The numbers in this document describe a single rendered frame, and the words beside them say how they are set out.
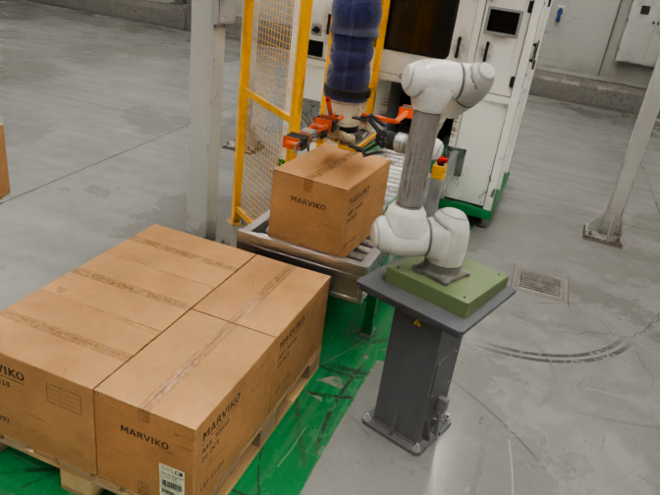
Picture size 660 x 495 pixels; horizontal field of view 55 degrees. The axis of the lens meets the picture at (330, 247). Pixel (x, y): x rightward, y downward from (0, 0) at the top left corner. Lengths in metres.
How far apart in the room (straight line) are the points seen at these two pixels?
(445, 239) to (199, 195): 2.09
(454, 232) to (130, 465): 1.46
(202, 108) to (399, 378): 2.07
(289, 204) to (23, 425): 1.50
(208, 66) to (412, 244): 1.95
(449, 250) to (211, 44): 2.02
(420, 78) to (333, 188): 0.91
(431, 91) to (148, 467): 1.62
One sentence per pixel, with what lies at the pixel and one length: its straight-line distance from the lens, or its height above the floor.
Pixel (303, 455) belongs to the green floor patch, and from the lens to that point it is 2.87.
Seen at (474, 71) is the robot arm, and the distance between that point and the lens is 2.34.
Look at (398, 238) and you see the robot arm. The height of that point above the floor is 1.00.
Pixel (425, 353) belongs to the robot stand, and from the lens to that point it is 2.72.
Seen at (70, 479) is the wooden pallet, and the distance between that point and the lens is 2.71.
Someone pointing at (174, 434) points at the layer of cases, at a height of 0.49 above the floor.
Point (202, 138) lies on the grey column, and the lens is 4.07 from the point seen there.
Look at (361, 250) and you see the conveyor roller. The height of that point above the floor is 0.53.
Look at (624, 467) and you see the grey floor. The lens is 3.35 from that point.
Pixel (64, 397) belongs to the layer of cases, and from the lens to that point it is 2.45.
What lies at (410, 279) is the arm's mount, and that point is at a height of 0.81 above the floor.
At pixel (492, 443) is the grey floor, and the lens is 3.16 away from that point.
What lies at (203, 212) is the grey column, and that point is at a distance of 4.23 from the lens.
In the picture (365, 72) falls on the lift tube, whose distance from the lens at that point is 3.14.
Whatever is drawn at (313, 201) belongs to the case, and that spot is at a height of 0.84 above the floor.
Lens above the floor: 2.00
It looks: 26 degrees down
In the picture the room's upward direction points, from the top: 8 degrees clockwise
